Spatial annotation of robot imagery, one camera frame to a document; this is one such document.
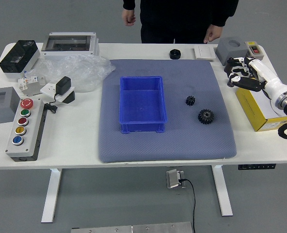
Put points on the black socket base block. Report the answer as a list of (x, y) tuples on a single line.
[(70, 98)]

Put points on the black round nut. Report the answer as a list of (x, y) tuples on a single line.
[(175, 54)]

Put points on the person's left hand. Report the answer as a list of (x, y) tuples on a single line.
[(213, 32)]

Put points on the clear plastic bag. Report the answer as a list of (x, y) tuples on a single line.
[(83, 70)]

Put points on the black power adapter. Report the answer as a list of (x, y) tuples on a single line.
[(63, 85)]

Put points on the person's right hand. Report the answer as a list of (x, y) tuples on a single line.
[(129, 18)]

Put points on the white wall switch panel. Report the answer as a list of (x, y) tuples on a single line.
[(204, 52)]

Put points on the grey switch box red button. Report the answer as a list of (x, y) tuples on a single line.
[(255, 49)]

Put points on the white circuit breaker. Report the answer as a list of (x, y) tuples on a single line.
[(30, 83)]

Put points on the yellow white cardboard box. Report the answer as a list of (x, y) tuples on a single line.
[(257, 109)]

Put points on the black table height controller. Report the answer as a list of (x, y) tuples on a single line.
[(257, 167)]

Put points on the big black gear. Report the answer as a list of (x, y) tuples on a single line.
[(206, 117)]

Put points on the blue plastic box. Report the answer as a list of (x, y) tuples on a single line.
[(143, 102)]

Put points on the grey block with square hole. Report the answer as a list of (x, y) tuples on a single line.
[(1, 106)]

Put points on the person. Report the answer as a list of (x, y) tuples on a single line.
[(182, 19)]

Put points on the grey push-button control station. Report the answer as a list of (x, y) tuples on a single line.
[(24, 131)]

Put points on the grey distribution box clear window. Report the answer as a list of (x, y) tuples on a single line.
[(68, 44)]

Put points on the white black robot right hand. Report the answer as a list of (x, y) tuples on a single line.
[(264, 72)]

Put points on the grey block with round hole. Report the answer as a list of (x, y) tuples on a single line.
[(230, 51)]

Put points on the black-lidded enclosure box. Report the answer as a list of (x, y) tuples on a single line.
[(18, 58)]

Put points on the white table leg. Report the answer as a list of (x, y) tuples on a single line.
[(222, 191), (52, 194)]

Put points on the small black gear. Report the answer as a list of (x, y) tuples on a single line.
[(190, 100)]

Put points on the silver floor socket box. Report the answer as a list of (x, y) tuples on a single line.
[(173, 179)]

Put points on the grey-blue mat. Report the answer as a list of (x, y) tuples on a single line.
[(182, 140)]

